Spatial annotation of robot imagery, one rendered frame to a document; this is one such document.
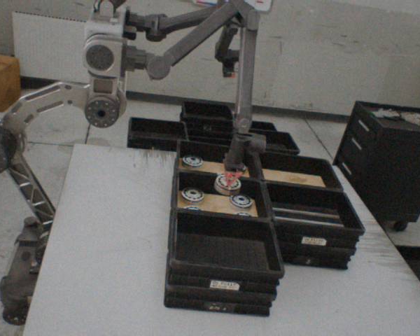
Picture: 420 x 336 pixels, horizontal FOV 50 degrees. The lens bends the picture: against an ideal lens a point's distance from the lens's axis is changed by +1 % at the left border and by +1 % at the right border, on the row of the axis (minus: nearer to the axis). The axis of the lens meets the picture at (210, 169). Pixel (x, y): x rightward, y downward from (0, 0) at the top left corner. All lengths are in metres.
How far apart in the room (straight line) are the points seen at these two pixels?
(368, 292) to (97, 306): 1.09
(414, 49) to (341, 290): 4.05
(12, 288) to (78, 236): 0.57
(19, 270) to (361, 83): 4.24
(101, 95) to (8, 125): 0.47
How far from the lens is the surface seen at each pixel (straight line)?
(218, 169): 2.25
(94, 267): 1.81
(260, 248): 1.82
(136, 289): 1.73
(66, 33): 4.71
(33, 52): 4.84
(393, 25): 5.44
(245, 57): 1.68
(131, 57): 1.60
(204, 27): 1.66
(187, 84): 4.96
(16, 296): 2.36
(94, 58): 1.61
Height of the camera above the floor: 1.96
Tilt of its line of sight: 30 degrees down
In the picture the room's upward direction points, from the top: 11 degrees clockwise
